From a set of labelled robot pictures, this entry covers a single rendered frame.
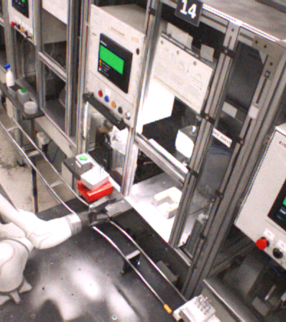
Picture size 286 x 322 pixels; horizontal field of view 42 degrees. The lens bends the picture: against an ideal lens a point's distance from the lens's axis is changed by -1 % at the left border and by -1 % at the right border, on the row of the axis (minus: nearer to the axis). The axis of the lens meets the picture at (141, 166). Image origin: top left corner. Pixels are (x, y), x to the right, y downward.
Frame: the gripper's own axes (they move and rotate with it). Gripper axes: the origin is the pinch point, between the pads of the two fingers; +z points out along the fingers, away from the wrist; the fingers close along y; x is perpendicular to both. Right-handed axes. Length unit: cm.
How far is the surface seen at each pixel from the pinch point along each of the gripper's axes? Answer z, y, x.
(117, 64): 18, 53, 34
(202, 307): 8, -17, -56
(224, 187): 22, 32, -38
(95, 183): 6.9, -11.1, 27.1
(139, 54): 20, 62, 22
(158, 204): 33.4, -19.8, 3.6
